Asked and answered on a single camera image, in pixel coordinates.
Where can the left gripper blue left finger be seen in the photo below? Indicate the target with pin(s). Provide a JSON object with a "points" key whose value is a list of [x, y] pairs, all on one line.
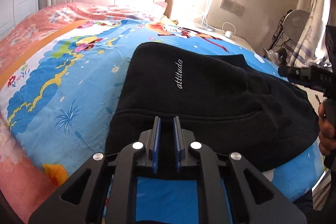
{"points": [[156, 136]]}

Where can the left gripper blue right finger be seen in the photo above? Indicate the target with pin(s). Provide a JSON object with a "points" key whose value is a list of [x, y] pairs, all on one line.
{"points": [[178, 143]]}

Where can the black sweatpants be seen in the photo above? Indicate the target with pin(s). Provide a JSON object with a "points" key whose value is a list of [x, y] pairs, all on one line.
{"points": [[227, 104]]}

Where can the person's right hand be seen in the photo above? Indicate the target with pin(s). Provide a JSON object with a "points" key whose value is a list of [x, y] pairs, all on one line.
{"points": [[326, 133]]}

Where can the small silver fan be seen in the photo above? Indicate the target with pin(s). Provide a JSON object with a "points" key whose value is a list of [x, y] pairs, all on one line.
{"points": [[278, 57]]}

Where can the grey desk lamp head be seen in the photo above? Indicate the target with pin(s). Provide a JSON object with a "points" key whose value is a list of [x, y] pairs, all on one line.
{"points": [[294, 24]]}

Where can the striped nautical curtain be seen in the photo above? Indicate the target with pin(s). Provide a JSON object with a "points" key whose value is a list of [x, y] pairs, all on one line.
{"points": [[310, 48]]}

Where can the blue cartoon bed sheet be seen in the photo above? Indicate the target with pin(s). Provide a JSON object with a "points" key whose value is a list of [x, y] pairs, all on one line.
{"points": [[57, 106]]}

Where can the white nightstand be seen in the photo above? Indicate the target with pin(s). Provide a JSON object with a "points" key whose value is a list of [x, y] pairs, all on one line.
{"points": [[218, 33]]}

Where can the pink floral duvet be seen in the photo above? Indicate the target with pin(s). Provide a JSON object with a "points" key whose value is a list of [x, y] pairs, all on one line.
{"points": [[39, 21]]}

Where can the white cabinet with handle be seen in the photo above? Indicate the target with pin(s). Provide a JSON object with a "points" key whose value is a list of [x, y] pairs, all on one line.
{"points": [[311, 96]]}

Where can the white charger with cable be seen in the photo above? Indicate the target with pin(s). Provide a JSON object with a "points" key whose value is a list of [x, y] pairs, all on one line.
{"points": [[229, 29]]}

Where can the wall switch and socket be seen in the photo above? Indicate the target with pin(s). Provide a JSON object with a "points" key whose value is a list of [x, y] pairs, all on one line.
{"points": [[233, 7]]}

